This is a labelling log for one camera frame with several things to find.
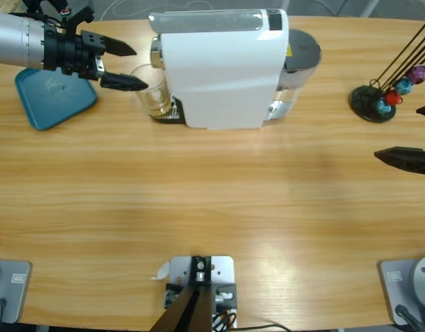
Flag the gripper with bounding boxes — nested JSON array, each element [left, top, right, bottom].
[[42, 22, 150, 93]]

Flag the clear glass cup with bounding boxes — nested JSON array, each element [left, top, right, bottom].
[[130, 64, 172, 117]]

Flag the grey coffee machine lever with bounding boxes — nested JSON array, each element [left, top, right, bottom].
[[148, 9, 264, 34]]

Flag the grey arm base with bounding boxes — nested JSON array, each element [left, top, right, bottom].
[[377, 255, 425, 326], [0, 259, 33, 324]]

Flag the teal coffee capsule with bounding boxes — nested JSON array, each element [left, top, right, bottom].
[[395, 77, 413, 96], [375, 98, 393, 115]]

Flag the red coffee capsule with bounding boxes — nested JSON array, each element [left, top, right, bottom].
[[384, 89, 403, 107]]

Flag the purple coffee capsule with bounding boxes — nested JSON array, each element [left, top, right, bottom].
[[406, 65, 425, 84]]

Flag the white capsule coffee machine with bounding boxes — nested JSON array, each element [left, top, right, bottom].
[[149, 8, 290, 131]]

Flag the black capsule holder stand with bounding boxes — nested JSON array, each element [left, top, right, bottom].
[[349, 22, 425, 124]]

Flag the teal square tray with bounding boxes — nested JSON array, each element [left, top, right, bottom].
[[14, 67, 98, 131]]

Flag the wooden crate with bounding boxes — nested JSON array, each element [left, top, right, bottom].
[[0, 0, 25, 15]]

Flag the clear water tank grey lid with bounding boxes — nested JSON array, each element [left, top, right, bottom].
[[264, 29, 323, 122]]

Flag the white tape piece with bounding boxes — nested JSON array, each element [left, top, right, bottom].
[[150, 261, 171, 281]]

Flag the white floor cable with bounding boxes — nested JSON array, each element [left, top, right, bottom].
[[100, 0, 220, 19]]

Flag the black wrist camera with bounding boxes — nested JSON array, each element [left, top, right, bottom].
[[58, 0, 96, 35]]

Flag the grey floor cable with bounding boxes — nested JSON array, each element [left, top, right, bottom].
[[316, 0, 340, 17]]

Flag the white mount block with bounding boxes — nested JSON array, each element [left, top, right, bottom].
[[163, 255, 238, 329]]

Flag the thin black cable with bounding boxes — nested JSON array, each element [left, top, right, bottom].
[[238, 323, 289, 332]]

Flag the orange black cable bundle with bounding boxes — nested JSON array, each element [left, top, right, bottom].
[[212, 309, 238, 329]]

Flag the black camera post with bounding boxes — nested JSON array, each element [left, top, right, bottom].
[[152, 255, 213, 332]]

